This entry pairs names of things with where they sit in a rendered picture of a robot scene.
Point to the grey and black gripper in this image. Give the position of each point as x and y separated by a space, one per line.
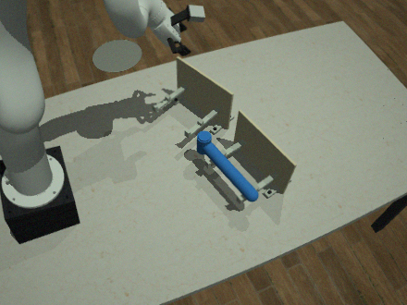
167 33

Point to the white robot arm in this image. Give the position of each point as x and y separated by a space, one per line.
22 100

